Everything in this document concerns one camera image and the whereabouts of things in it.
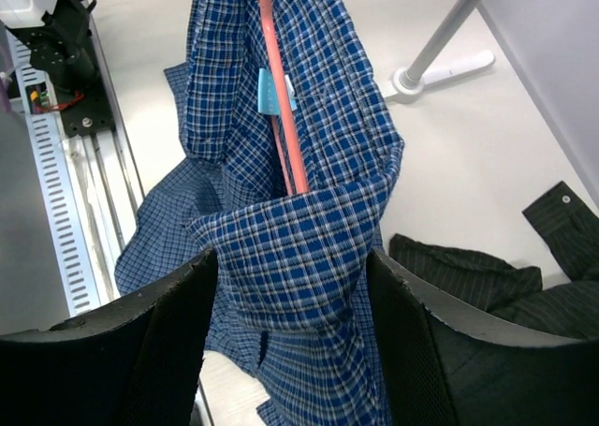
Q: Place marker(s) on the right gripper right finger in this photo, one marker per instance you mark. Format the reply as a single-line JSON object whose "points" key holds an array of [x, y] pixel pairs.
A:
{"points": [[447, 363]]}

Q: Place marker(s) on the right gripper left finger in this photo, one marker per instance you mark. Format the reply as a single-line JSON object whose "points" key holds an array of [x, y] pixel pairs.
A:
{"points": [[133, 361]]}

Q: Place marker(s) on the blue plaid shirt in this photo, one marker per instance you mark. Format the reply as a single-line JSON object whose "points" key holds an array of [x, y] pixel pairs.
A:
{"points": [[292, 306]]}

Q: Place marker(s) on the pink wire hanger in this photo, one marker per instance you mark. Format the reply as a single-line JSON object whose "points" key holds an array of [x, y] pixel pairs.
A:
{"points": [[287, 144]]}

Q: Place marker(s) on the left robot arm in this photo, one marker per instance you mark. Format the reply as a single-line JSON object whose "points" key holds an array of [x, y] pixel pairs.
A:
{"points": [[58, 35]]}

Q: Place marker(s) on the black striped shirt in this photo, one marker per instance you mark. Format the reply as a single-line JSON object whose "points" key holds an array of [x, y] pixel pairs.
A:
{"points": [[567, 226]]}

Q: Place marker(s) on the silver clothes rack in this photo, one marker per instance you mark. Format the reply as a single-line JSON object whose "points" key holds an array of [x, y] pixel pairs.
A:
{"points": [[408, 84]]}

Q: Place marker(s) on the aluminium mounting rail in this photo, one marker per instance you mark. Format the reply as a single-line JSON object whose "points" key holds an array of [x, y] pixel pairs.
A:
{"points": [[122, 191]]}

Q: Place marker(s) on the slotted cable duct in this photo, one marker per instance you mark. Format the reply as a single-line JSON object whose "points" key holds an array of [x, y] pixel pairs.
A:
{"points": [[57, 189]]}

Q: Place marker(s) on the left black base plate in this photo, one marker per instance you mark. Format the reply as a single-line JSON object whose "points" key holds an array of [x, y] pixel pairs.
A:
{"points": [[86, 112]]}

